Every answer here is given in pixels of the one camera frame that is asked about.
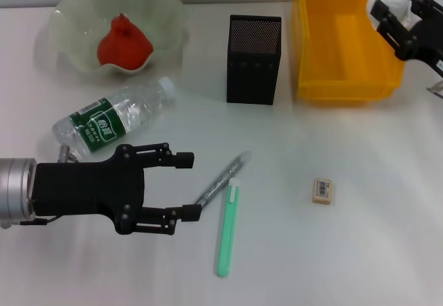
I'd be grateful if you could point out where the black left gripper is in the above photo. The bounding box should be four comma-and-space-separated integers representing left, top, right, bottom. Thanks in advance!
33, 142, 203, 236

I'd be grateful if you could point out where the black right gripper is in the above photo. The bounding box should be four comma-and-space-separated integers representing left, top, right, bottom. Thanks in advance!
370, 0, 443, 77

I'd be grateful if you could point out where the mint green pen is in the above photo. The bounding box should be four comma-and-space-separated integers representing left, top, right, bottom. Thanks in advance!
216, 177, 240, 278

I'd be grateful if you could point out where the clear green-label water bottle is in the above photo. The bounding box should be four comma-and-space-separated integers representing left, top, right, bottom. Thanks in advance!
51, 76, 177, 159

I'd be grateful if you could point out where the red-orange fruit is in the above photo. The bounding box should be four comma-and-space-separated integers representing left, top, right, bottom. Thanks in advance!
96, 13, 154, 73

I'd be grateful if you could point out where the grey marker pen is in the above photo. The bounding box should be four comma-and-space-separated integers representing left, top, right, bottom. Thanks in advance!
192, 150, 253, 206

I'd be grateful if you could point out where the black mesh pen holder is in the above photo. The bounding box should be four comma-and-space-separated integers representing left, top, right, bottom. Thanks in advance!
226, 14, 283, 106

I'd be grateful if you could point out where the beige eraser with barcode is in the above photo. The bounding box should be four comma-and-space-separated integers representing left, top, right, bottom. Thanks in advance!
311, 177, 336, 205

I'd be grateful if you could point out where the pale green glass fruit plate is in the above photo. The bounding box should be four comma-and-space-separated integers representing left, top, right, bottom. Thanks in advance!
48, 0, 191, 86

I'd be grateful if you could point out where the yellow plastic bin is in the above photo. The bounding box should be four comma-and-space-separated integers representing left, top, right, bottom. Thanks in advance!
292, 0, 412, 108

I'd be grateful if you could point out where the right arm silver connector cable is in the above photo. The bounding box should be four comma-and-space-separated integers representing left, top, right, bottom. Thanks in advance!
426, 80, 443, 101

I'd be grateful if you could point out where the left arm black plug cable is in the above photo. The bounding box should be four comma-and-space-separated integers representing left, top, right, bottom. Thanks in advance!
0, 215, 62, 230

